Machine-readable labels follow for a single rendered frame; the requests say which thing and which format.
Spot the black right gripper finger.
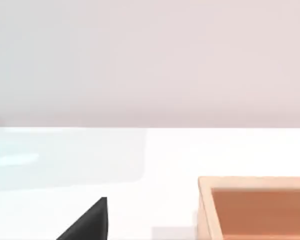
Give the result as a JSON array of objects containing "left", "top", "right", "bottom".
[{"left": 55, "top": 196, "right": 109, "bottom": 240}]

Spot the shallow salmon-coloured box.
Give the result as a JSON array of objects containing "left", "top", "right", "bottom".
[{"left": 197, "top": 175, "right": 300, "bottom": 240}]

